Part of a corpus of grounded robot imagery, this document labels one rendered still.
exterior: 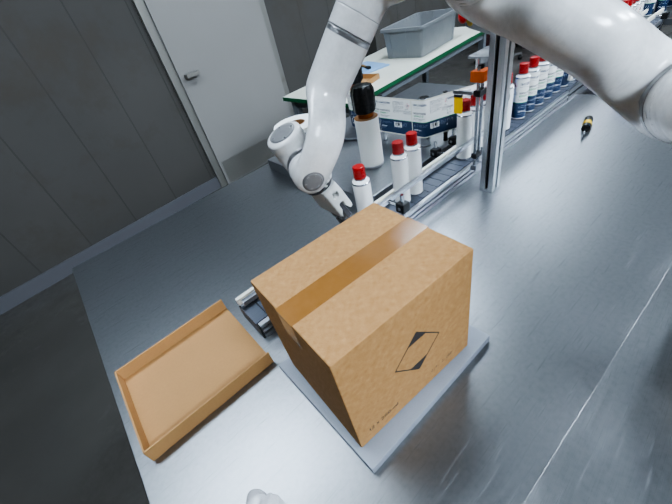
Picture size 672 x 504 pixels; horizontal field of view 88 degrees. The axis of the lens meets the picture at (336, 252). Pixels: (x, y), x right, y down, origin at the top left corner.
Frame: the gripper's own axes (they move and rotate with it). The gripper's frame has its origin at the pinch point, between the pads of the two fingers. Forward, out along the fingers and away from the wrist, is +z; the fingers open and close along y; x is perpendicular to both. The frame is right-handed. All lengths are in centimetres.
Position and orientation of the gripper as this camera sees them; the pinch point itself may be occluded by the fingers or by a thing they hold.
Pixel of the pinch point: (344, 218)
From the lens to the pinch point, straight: 98.2
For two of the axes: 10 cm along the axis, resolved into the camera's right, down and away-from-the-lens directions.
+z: 4.4, 5.2, 7.3
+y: -6.5, -3.8, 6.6
